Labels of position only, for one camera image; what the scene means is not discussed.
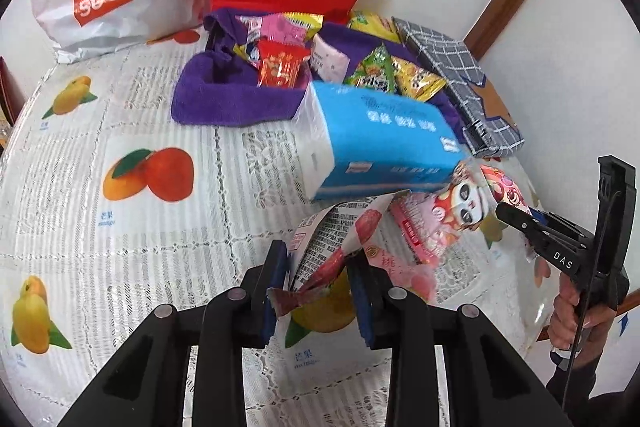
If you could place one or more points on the green snack packet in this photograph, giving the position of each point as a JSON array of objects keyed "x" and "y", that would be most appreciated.
[{"x": 372, "y": 72}]

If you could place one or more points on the person's right hand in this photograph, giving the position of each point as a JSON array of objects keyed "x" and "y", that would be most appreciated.
[{"x": 565, "y": 327}]

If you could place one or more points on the person's right forearm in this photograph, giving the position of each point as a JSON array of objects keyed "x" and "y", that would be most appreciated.
[{"x": 600, "y": 387}]

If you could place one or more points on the brown wooden furniture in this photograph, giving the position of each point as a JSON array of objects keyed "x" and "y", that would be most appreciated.
[{"x": 10, "y": 92}]

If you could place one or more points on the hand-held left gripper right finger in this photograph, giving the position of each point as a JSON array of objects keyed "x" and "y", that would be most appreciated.
[{"x": 367, "y": 332}]

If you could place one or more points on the panda print snack packet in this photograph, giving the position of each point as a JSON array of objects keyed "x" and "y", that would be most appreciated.
[{"x": 470, "y": 202}]

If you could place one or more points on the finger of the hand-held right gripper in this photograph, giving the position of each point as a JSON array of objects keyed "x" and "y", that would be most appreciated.
[
  {"x": 525, "y": 229},
  {"x": 560, "y": 227}
]

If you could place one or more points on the yellow chips bag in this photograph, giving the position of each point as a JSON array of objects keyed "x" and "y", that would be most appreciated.
[{"x": 372, "y": 24}]

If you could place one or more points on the blue tissue pack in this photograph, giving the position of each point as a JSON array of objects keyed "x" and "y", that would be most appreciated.
[{"x": 380, "y": 132}]

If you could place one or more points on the fruit print tablecloth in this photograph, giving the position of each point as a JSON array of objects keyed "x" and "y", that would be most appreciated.
[{"x": 150, "y": 232}]

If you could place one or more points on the purple towel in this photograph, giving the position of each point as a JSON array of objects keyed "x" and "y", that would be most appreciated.
[{"x": 215, "y": 102}]

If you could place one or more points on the red white snack packet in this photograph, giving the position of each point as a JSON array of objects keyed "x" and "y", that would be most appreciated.
[{"x": 320, "y": 247}]

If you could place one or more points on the pink yellow snack packet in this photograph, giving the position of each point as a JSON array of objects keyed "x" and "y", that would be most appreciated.
[{"x": 285, "y": 27}]

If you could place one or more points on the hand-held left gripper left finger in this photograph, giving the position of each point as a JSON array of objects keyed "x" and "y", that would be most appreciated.
[{"x": 270, "y": 322}]

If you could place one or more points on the grey checked storage box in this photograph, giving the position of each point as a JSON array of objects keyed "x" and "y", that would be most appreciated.
[{"x": 450, "y": 52}]

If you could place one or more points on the pink peach candy packet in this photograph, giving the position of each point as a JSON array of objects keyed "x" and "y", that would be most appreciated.
[{"x": 415, "y": 232}]

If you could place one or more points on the blue snack packet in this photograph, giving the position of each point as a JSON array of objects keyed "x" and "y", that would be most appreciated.
[{"x": 251, "y": 53}]

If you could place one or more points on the white pink snack packet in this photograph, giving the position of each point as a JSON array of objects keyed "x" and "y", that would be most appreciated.
[{"x": 330, "y": 59}]

